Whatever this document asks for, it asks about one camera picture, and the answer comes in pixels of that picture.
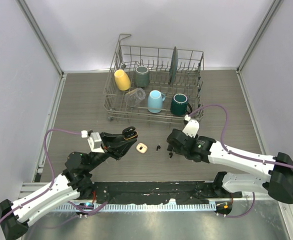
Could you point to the clear glass cup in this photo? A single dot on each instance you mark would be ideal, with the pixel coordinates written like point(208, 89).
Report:
point(134, 97)

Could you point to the black earbud charging case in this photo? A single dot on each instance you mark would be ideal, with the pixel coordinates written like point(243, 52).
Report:
point(129, 133)

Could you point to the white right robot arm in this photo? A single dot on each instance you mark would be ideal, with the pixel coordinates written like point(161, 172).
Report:
point(272, 175)

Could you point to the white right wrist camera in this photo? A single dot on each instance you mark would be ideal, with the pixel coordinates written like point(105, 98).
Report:
point(192, 126)

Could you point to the yellow cup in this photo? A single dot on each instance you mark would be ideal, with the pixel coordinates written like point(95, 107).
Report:
point(122, 80)

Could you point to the light blue mug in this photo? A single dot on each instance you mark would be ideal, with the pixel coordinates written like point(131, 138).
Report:
point(155, 101)

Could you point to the aluminium slotted rail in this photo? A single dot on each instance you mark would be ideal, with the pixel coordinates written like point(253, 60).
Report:
point(169, 207)

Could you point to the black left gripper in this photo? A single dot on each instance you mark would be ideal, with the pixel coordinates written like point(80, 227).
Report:
point(117, 152)

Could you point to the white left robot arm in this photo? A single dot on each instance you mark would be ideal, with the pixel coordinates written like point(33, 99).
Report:
point(74, 182)

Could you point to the grey wire dish rack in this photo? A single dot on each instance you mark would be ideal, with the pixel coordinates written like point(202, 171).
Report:
point(189, 80)

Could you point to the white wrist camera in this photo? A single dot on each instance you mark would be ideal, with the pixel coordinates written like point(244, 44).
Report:
point(94, 141)
point(192, 126)

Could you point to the teal plate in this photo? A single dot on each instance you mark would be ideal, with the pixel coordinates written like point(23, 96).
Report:
point(173, 66)

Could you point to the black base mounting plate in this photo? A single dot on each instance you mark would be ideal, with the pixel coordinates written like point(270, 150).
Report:
point(159, 192)

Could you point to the grey-green mug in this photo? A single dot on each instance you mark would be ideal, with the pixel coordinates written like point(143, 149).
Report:
point(142, 76)

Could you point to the beige earbud charging case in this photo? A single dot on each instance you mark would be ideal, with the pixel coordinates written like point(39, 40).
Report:
point(141, 148)

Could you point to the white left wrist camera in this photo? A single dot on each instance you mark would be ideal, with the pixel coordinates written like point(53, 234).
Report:
point(94, 141)

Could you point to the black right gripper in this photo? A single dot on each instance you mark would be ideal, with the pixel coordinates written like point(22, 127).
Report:
point(170, 148)

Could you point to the dark teal mug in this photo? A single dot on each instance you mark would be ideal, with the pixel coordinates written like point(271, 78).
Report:
point(180, 105)

